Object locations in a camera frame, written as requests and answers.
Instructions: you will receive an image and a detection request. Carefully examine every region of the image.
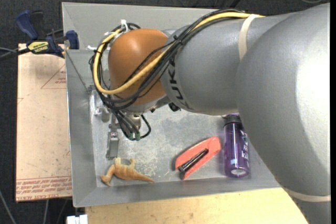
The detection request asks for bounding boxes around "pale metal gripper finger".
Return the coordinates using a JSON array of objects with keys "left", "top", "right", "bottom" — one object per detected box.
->
[
  {"left": 106, "top": 131, "right": 120, "bottom": 160},
  {"left": 90, "top": 88, "right": 110, "bottom": 123}
]

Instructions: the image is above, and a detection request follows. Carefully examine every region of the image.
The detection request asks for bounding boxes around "orange toy dinosaur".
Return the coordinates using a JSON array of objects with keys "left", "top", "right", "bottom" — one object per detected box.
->
[{"left": 100, "top": 156, "right": 155, "bottom": 187}]

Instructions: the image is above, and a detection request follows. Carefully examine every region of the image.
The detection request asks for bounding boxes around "grey metal bin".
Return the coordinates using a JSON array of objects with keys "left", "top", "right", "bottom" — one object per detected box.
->
[{"left": 61, "top": 2, "right": 281, "bottom": 208}]

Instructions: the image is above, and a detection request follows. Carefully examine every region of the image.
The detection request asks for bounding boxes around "brown cardboard board red print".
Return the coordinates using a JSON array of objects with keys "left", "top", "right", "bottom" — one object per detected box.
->
[{"left": 15, "top": 43, "right": 73, "bottom": 202}]

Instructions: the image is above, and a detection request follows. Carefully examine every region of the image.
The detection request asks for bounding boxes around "purple plastic bottle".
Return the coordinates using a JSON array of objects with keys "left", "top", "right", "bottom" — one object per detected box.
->
[{"left": 222, "top": 113, "right": 250, "bottom": 179}]

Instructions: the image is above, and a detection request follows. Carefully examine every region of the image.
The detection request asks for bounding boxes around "black cylinder on white bracket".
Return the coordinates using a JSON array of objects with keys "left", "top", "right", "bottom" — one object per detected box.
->
[{"left": 167, "top": 101, "right": 182, "bottom": 113}]

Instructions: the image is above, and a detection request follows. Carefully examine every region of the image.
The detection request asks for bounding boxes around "red flat tool black handle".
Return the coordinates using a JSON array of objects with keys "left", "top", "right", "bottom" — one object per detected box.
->
[{"left": 174, "top": 136, "right": 222, "bottom": 181}]

